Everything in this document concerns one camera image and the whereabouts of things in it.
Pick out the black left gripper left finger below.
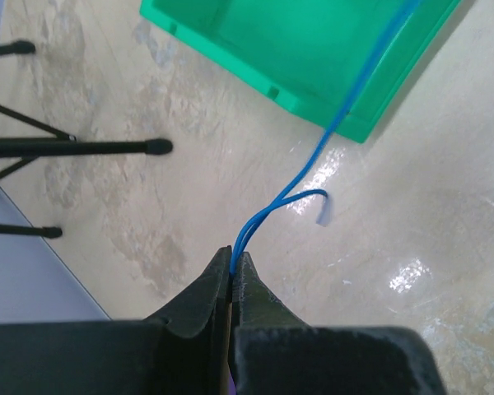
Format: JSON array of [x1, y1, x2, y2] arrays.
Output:
[[147, 246, 231, 394]]

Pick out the left green plastic bin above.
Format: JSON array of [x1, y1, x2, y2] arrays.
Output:
[[140, 0, 457, 143]]

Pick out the black music stand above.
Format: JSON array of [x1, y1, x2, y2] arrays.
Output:
[[0, 40, 174, 239]]

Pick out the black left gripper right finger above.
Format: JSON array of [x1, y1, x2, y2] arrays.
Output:
[[229, 253, 313, 394]]

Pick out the blue wire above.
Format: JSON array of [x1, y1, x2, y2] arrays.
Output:
[[230, 0, 423, 275]]

